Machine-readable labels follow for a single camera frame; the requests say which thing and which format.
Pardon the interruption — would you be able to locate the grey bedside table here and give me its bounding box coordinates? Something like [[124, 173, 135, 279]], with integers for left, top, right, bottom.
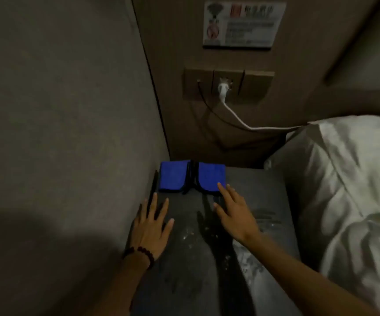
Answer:
[[124, 165, 304, 316]]

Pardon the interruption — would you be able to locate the white cable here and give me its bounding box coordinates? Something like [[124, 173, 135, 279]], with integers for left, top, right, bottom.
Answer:
[[222, 97, 310, 131]]

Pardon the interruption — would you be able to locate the person's right hand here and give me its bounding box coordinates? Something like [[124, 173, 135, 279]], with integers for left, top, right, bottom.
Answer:
[[213, 182, 263, 245]]

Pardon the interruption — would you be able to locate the dark beaded bracelet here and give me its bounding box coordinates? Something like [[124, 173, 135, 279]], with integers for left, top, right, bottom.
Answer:
[[122, 246, 155, 269]]

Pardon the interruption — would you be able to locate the white pillow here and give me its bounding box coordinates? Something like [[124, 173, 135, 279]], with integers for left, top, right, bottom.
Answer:
[[263, 115, 380, 316]]

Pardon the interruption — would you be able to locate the white plug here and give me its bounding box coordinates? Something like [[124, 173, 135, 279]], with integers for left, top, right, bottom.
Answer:
[[218, 81, 231, 103]]

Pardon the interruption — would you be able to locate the person's left hand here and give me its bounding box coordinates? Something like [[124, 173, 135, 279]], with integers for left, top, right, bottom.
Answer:
[[131, 193, 175, 260]]

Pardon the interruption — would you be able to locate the brown wall socket panel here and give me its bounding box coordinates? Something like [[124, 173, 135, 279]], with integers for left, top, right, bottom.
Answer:
[[183, 68, 275, 100]]

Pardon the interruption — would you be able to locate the blue folded cloth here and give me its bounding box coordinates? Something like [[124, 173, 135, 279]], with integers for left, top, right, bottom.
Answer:
[[195, 162, 227, 195], [158, 160, 192, 193]]

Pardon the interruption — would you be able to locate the white wall notice sign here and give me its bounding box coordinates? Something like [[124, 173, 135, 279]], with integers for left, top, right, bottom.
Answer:
[[203, 0, 287, 50]]

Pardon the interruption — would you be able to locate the person's left forearm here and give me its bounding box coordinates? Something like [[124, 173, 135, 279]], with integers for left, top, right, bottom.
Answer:
[[86, 251, 152, 316]]

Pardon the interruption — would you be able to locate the person's right forearm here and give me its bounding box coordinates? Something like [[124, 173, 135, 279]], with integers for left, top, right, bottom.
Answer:
[[241, 232, 380, 316]]

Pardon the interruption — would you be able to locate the brown padded headboard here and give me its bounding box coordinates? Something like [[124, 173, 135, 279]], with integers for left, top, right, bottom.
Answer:
[[303, 0, 380, 124]]

